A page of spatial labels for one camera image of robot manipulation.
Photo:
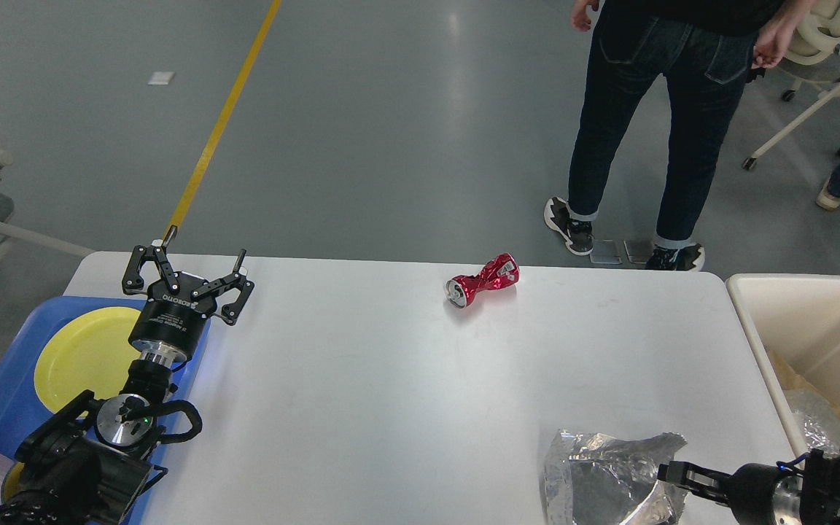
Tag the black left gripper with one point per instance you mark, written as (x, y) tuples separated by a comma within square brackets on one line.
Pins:
[(170, 317)]

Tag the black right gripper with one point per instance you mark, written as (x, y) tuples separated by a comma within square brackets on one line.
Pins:
[(756, 494)]

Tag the metal floor plate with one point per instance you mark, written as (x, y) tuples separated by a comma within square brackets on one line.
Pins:
[(638, 252), (605, 252)]

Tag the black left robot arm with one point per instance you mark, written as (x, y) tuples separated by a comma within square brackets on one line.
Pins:
[(92, 459)]

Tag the white plastic bin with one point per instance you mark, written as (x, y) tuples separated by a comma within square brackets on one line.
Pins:
[(794, 317)]

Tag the left metal floor plate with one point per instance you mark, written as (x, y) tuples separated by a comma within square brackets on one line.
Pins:
[(605, 252)]

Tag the dark teal mug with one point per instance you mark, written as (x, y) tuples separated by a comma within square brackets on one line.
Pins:
[(11, 483)]

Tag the yellow plastic plate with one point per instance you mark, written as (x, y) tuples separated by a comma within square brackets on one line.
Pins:
[(91, 353)]

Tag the white office chair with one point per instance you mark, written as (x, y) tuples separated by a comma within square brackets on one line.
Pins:
[(813, 59)]

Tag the right metal floor plate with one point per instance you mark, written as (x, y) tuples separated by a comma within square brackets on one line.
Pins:
[(638, 252)]

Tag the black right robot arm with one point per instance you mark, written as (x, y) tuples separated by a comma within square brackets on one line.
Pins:
[(803, 491)]

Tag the silver foil bag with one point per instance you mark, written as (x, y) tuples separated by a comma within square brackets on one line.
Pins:
[(594, 478), (816, 418)]

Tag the brown paper bag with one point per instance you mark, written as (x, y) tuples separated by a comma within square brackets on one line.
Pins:
[(789, 379)]

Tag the crushed red soda can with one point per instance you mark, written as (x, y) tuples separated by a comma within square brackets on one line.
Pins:
[(500, 273)]

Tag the silver foil bag front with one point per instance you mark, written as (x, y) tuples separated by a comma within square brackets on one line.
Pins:
[(594, 478)]

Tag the blue plastic tray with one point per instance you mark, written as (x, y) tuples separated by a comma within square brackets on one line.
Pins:
[(20, 410)]

